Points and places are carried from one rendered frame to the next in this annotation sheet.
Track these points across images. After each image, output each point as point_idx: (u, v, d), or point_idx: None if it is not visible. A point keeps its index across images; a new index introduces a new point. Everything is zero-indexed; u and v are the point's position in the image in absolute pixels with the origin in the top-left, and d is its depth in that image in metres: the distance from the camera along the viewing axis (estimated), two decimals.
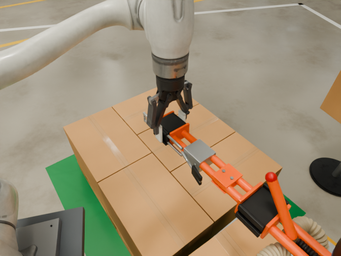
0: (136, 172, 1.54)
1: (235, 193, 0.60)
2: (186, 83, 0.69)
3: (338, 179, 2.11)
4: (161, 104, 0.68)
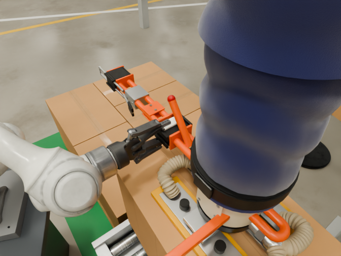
0: (110, 137, 1.64)
1: None
2: None
3: (309, 153, 2.21)
4: (139, 136, 0.71)
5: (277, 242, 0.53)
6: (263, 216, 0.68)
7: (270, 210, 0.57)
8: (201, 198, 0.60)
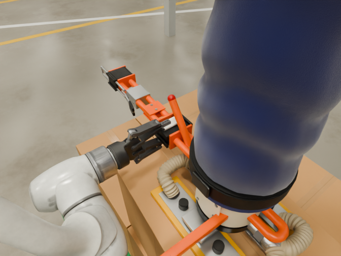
0: None
1: (156, 119, 0.79)
2: None
3: None
4: (140, 136, 0.71)
5: (275, 242, 0.52)
6: (262, 217, 0.67)
7: (269, 211, 0.56)
8: (200, 198, 0.60)
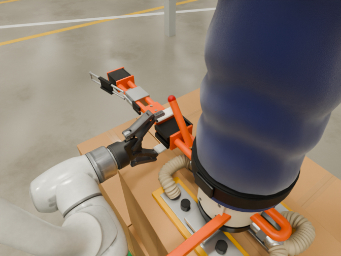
0: None
1: None
2: None
3: None
4: (136, 134, 0.70)
5: (278, 241, 0.53)
6: (264, 216, 0.68)
7: (271, 210, 0.57)
8: (202, 198, 0.60)
